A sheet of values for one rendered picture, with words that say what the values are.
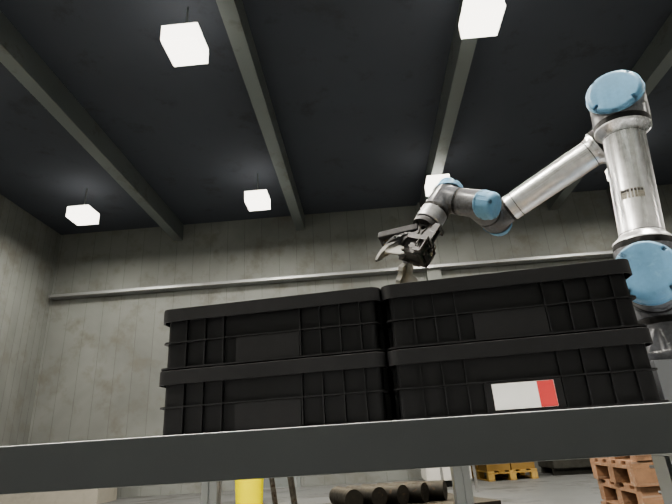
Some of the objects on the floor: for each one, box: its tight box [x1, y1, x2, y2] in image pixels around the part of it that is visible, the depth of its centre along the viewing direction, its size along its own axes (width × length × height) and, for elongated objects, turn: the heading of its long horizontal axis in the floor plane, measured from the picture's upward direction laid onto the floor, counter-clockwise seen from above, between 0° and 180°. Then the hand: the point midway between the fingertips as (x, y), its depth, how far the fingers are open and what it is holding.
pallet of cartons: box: [471, 462, 539, 482], centre depth 859 cm, size 92×129×76 cm
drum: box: [235, 479, 264, 504], centre depth 682 cm, size 44×44×73 cm
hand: (383, 279), depth 126 cm, fingers open, 14 cm apart
